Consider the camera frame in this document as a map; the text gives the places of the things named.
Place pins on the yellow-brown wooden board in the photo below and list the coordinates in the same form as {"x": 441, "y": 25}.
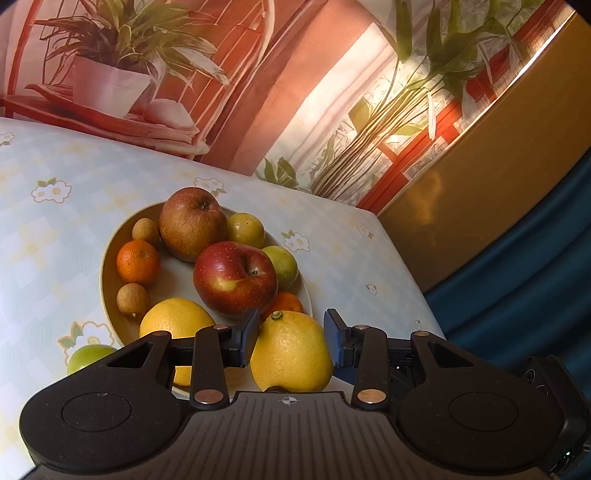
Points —
{"x": 471, "y": 207}

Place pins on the brown russet apple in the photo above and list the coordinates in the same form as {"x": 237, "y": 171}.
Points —
{"x": 189, "y": 226}

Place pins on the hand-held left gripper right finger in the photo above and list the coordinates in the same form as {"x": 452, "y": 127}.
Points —
{"x": 334, "y": 341}

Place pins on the dark blue curtain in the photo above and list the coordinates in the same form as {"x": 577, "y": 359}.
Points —
{"x": 508, "y": 300}

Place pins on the printed plant backdrop cloth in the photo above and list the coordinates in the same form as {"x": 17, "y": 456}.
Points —
{"x": 300, "y": 92}

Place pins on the green-yellow round citrus fruit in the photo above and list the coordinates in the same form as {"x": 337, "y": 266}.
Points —
{"x": 285, "y": 265}

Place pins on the cream round plate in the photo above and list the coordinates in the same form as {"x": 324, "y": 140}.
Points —
{"x": 178, "y": 277}

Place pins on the green apple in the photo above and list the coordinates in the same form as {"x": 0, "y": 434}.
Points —
{"x": 87, "y": 357}

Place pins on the orange mandarin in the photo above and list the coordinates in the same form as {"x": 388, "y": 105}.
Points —
{"x": 288, "y": 303}
{"x": 137, "y": 263}

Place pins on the yellow lemon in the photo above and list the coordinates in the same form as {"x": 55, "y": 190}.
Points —
{"x": 291, "y": 355}

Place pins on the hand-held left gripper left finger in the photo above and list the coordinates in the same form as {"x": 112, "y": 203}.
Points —
{"x": 249, "y": 337}

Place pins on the large yellow orange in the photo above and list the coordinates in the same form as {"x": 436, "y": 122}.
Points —
{"x": 173, "y": 321}

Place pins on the small brown longan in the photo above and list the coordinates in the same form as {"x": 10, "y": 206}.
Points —
{"x": 145, "y": 230}
{"x": 132, "y": 299}

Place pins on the floral checked tablecloth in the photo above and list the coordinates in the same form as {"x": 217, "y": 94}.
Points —
{"x": 60, "y": 240}

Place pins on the red apple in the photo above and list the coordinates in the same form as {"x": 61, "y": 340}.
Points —
{"x": 231, "y": 281}

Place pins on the yellow round citrus fruit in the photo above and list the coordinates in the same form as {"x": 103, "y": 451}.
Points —
{"x": 247, "y": 228}

